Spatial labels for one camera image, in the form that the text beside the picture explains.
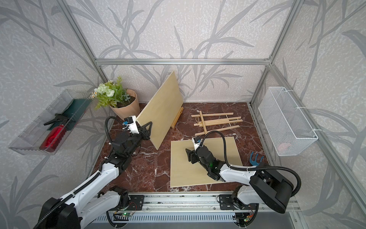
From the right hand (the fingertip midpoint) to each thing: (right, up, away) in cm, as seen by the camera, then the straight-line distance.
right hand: (190, 147), depth 85 cm
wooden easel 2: (+28, +15, +23) cm, 39 cm away
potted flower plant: (-48, +29, +14) cm, 57 cm away
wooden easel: (-12, +12, +16) cm, 23 cm away
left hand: (-21, +15, -9) cm, 28 cm away
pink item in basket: (+47, +3, -13) cm, 49 cm away
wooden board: (-17, +23, +2) cm, 28 cm away
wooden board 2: (-4, -15, -2) cm, 15 cm away
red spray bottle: (-57, +11, -25) cm, 63 cm away
